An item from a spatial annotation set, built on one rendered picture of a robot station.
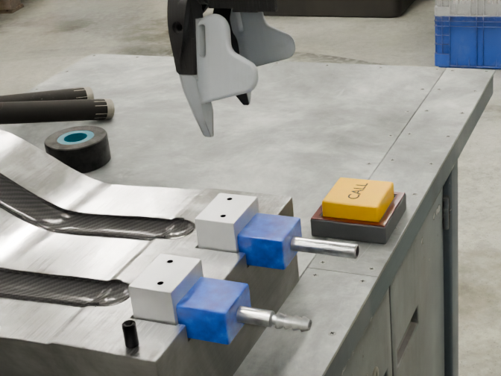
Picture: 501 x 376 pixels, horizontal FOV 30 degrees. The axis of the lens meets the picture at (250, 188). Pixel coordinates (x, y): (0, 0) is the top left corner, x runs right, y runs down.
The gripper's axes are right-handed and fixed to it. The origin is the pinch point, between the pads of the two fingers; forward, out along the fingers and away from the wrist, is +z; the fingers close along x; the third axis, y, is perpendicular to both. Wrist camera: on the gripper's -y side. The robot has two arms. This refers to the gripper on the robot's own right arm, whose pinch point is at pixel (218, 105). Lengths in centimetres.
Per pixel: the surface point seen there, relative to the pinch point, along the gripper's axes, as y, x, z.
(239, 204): 0.5, 0.8, 9.2
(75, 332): -5.5, -16.1, 11.9
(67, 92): -48, 44, 18
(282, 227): 4.5, 0.2, 10.5
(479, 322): -3, 123, 101
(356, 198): 4.5, 19.2, 17.2
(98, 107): -40, 41, 18
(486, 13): -35, 299, 77
